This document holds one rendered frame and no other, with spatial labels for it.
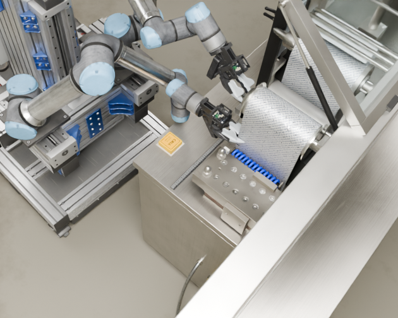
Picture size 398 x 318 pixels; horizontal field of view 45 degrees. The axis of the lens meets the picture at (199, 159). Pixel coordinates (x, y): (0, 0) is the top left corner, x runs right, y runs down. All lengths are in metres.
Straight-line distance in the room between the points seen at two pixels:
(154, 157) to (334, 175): 0.99
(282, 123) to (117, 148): 1.38
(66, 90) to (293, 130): 0.80
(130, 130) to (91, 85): 1.18
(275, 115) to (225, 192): 0.34
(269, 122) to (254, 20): 2.26
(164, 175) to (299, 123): 0.60
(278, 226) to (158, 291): 1.70
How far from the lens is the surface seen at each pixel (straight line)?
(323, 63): 1.13
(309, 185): 1.09
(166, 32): 1.68
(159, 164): 1.93
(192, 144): 1.99
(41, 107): 1.88
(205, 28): 1.62
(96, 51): 1.73
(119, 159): 2.75
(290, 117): 1.61
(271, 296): 1.21
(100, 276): 2.71
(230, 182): 1.77
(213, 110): 1.77
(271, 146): 1.70
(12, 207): 2.96
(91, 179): 2.69
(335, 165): 1.14
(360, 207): 1.36
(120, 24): 2.21
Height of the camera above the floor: 2.58
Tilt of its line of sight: 59 degrees down
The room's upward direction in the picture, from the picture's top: 8 degrees clockwise
